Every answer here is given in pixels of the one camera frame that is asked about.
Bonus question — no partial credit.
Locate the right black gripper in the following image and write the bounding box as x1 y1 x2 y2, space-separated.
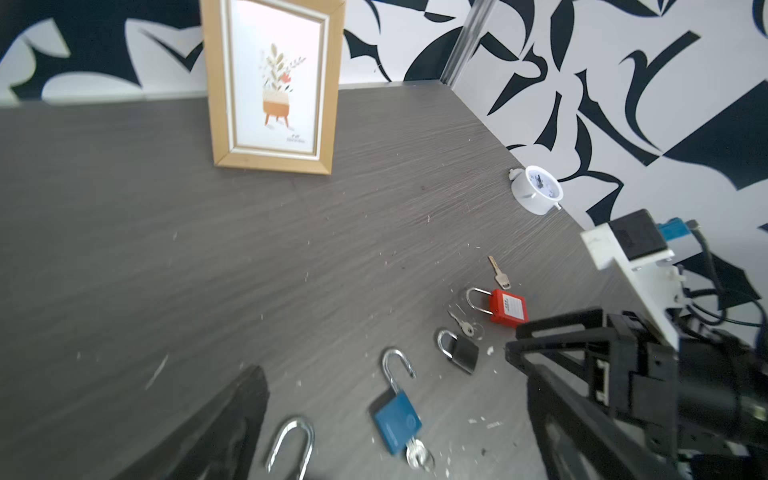
505 308 678 438

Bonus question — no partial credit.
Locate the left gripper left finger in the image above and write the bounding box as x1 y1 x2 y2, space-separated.
116 365 270 479

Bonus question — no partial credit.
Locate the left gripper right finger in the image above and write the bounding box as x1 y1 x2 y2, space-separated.
527 365 681 479

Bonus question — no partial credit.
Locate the large blue padlock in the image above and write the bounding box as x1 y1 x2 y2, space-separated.
264 415 316 480

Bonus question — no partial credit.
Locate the red padlock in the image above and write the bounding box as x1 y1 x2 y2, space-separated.
465 287 529 328

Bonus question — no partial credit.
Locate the small black padlock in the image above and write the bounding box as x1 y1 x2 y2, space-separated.
436 329 479 375

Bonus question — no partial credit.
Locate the silver brass key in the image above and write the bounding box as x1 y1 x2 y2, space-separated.
488 255 511 290

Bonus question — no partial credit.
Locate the small blue padlock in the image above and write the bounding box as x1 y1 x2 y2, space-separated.
369 347 435 473

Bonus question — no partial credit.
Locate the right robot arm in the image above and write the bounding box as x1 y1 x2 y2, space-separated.
505 308 767 479

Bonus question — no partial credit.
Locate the white alarm clock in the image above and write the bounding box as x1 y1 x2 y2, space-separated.
508 165 564 216

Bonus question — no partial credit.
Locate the small silver key with ring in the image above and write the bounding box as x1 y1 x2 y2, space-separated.
447 304 484 340

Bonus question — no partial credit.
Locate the wooden picture frame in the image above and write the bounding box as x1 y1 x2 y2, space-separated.
200 1 346 175

